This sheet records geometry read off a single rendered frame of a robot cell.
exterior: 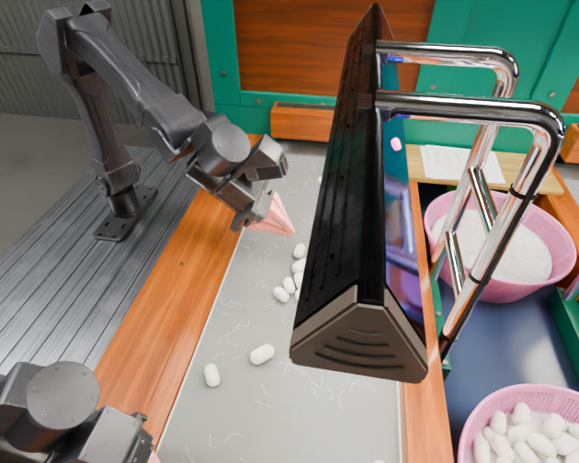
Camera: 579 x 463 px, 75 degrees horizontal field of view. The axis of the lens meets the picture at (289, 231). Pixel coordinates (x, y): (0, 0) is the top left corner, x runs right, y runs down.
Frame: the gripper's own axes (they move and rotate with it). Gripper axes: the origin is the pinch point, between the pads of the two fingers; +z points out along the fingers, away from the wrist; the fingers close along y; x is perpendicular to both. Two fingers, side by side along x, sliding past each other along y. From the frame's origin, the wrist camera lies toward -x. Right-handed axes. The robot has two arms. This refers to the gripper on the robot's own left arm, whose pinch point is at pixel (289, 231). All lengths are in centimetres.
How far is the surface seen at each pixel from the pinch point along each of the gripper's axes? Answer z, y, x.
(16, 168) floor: -89, 114, 183
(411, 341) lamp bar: -7.6, -35.8, -28.6
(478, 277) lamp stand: 13.5, -14.1, -23.6
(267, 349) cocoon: 3.7, -19.6, 3.9
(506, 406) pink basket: 30.3, -21.2, -15.9
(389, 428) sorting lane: 18.3, -26.8, -5.8
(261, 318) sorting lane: 3.1, -13.2, 7.2
